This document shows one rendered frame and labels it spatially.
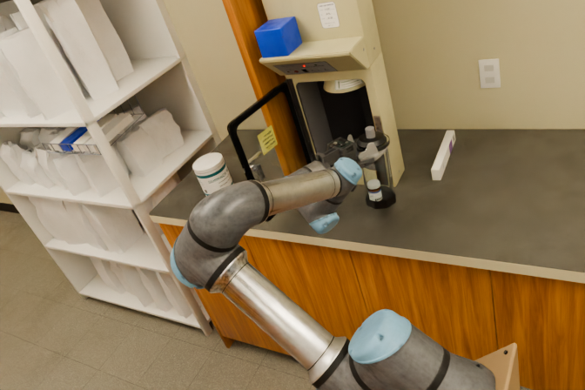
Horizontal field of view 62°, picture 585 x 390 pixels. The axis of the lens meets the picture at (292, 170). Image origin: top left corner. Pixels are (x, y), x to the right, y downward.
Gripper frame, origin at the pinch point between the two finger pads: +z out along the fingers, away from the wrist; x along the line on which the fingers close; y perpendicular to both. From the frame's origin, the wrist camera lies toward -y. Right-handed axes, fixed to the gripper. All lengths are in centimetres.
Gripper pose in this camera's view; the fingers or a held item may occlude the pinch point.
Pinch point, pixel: (372, 148)
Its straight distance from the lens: 154.2
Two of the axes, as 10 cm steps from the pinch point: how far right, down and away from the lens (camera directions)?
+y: -2.2, -8.5, -4.8
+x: -5.7, -2.9, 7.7
